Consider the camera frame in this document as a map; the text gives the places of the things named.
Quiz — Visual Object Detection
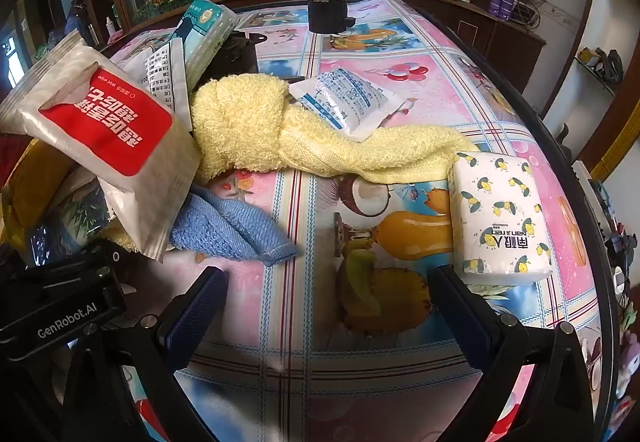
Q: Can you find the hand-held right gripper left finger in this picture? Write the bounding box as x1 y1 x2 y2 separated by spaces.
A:
62 266 231 442

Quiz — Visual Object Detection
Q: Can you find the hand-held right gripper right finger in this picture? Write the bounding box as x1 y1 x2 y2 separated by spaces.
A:
427 265 598 442

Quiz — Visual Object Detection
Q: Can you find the blue knitted washcloth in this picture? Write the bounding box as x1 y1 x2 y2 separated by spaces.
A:
169 184 299 267

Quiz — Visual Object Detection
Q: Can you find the lemon print tissue pack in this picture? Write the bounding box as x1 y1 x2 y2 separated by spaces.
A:
446 151 554 286

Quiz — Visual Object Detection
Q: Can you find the yellow plastic tray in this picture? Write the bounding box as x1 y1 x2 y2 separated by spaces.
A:
0 136 81 245

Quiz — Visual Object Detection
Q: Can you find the yellow terry towel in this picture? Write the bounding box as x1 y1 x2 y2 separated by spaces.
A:
189 73 482 183

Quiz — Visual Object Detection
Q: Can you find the red label wet wipe packet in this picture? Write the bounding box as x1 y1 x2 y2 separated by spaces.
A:
0 28 202 263

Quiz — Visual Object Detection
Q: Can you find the small yellow fluffy cloth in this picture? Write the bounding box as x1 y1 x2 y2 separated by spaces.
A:
99 226 138 253

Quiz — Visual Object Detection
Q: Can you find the fruit print plastic tablecloth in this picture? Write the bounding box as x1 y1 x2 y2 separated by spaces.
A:
106 0 610 442

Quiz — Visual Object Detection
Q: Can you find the white black-text sachet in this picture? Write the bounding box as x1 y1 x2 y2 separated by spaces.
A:
142 40 194 133

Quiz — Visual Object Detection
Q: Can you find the white blue-print medical packet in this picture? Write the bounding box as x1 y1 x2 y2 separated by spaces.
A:
289 68 407 143

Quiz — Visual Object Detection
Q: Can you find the teal cartoon tissue pack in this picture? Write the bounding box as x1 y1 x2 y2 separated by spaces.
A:
169 0 239 90

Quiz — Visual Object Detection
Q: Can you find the wooden side cabinet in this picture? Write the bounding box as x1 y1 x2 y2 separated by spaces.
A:
454 0 547 85

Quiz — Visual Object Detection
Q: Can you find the black device with wooden cap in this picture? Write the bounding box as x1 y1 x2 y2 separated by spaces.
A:
306 0 355 37

